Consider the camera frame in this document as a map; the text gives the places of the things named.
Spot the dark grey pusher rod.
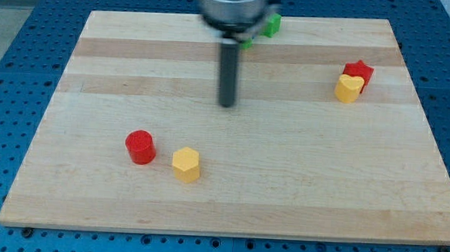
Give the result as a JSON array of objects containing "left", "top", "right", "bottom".
[{"left": 218, "top": 38, "right": 239, "bottom": 108}]

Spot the silver round tool flange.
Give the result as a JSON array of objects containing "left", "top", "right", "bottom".
[{"left": 196, "top": 0, "right": 281, "bottom": 42}]

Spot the small green block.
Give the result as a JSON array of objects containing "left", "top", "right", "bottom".
[{"left": 240, "top": 39, "right": 254, "bottom": 50}]

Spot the green block behind flange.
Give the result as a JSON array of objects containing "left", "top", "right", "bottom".
[{"left": 260, "top": 13, "right": 282, "bottom": 38}]

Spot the yellow hexagon block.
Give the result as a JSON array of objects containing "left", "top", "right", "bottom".
[{"left": 172, "top": 147, "right": 200, "bottom": 183}]

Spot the yellow heart block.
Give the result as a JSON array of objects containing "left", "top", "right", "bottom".
[{"left": 334, "top": 74, "right": 364, "bottom": 103}]

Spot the wooden board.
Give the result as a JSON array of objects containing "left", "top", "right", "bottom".
[{"left": 0, "top": 11, "right": 450, "bottom": 246}]

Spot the red star block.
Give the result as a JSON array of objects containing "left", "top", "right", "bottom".
[{"left": 343, "top": 59, "right": 374, "bottom": 93}]

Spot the red cylinder block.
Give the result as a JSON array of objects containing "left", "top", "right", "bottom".
[{"left": 125, "top": 130, "right": 156, "bottom": 165}]

